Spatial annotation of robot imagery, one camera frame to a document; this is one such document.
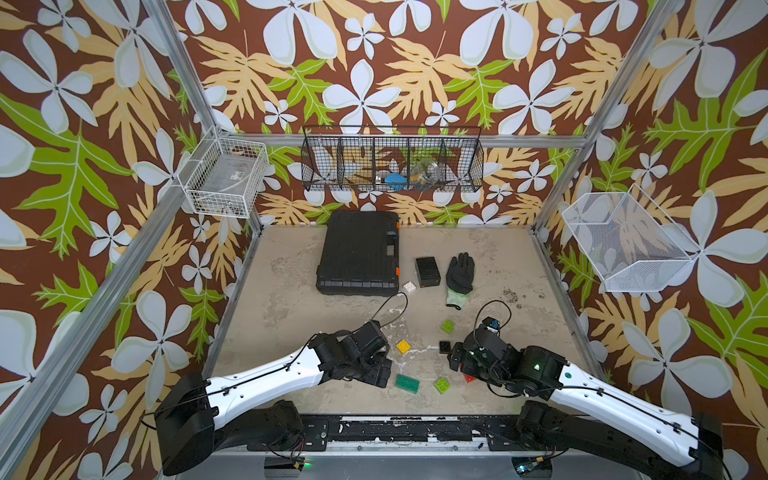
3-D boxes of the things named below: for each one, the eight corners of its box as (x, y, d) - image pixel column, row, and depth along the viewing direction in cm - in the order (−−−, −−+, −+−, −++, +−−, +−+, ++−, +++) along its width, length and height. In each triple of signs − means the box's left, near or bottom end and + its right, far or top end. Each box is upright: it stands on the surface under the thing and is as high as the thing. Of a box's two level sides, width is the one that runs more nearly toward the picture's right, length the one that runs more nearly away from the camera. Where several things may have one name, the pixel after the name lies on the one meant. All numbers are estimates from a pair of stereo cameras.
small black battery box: (420, 288, 103) (421, 282, 101) (414, 264, 110) (415, 258, 107) (440, 285, 104) (442, 279, 101) (433, 262, 111) (434, 256, 108)
